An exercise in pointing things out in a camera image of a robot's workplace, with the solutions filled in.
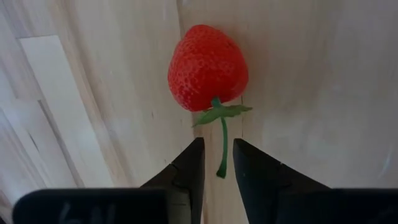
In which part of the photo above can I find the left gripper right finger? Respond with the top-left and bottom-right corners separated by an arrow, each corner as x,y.
233,138 -> 330,224

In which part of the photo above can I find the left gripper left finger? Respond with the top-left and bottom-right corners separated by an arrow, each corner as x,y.
139,137 -> 206,224

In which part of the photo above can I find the red toy strawberry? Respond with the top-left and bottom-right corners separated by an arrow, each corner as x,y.
167,24 -> 253,180

